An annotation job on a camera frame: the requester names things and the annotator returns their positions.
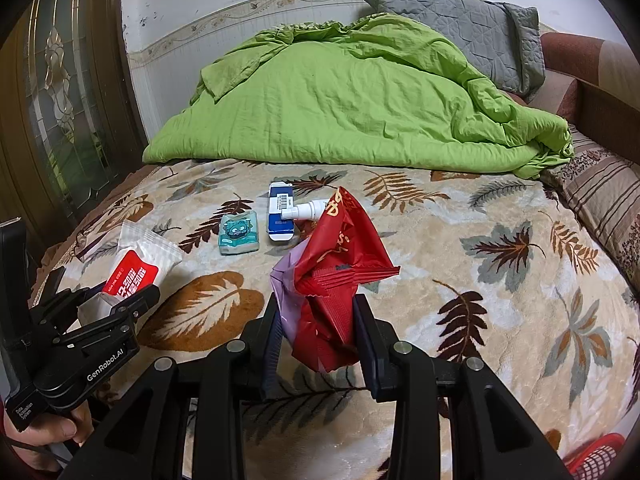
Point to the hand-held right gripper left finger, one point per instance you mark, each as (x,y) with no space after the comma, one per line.
(272,355)

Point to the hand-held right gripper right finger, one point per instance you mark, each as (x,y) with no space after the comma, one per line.
(365,350)

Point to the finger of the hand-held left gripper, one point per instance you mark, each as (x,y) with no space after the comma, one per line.
(55,305)
(140,297)

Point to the white wrapper with red label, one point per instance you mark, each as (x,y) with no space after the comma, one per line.
(135,270)

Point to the purple wrapper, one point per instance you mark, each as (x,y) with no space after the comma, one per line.
(290,310)

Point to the red snack wrapper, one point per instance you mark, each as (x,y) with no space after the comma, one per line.
(340,270)

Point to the red plastic basket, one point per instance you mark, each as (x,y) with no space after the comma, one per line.
(595,457)

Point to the person's left hand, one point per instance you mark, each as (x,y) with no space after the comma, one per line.
(55,427)

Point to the small green cartoon packet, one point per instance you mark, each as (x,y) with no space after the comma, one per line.
(239,232)

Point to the leaf print fleece blanket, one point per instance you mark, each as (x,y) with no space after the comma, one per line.
(450,260)

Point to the blue and white box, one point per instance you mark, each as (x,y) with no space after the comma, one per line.
(280,220)

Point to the white spray bottle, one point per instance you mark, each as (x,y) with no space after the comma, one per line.
(310,209)

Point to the wooden door with patterned glass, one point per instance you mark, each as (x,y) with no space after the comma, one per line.
(60,110)

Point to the green quilt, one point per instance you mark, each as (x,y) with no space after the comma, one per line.
(350,100)

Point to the brown striped pillow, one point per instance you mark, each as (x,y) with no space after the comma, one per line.
(605,195)

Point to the brown padded headboard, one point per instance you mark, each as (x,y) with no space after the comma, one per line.
(600,105)

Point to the grey quilted pillow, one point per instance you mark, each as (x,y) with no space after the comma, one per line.
(465,25)

